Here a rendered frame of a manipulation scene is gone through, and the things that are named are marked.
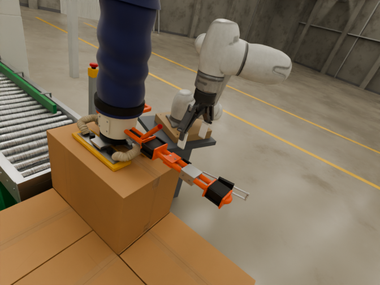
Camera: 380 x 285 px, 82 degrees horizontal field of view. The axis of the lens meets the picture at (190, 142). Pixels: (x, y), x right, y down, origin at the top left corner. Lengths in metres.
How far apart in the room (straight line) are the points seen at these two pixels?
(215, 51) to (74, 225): 1.10
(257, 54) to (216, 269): 1.05
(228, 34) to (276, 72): 0.19
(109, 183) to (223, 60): 0.66
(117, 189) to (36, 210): 0.61
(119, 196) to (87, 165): 0.23
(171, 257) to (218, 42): 1.03
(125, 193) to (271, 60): 0.72
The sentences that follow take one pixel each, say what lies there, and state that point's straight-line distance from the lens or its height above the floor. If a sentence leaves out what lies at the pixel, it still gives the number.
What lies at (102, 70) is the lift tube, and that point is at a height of 1.34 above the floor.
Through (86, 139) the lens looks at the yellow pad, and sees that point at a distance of 1.20.
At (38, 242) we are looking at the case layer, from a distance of 1.35.
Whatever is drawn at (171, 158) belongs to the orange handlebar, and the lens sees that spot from 0.94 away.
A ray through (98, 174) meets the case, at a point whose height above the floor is 0.94.
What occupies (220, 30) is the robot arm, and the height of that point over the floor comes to 1.60.
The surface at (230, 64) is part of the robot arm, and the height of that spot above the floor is 1.52.
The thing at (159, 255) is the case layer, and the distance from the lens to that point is 1.28.
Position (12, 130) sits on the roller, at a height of 0.53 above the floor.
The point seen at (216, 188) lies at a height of 1.10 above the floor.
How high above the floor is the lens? 1.64
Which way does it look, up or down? 31 degrees down
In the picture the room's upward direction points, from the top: 16 degrees clockwise
